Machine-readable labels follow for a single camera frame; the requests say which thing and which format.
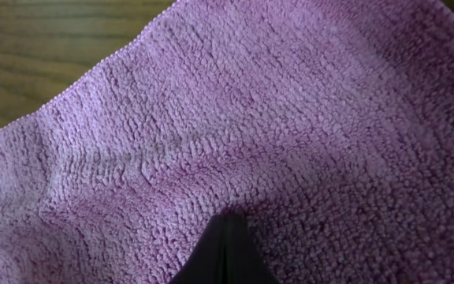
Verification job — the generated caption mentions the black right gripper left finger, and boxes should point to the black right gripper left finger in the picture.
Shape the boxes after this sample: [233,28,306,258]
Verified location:
[169,215,225,284]

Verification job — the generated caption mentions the purple microfiber cloth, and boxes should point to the purple microfiber cloth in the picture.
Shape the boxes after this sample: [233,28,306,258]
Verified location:
[0,1,454,283]

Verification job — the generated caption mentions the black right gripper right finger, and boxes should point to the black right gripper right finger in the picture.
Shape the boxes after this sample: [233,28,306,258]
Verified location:
[225,214,279,284]

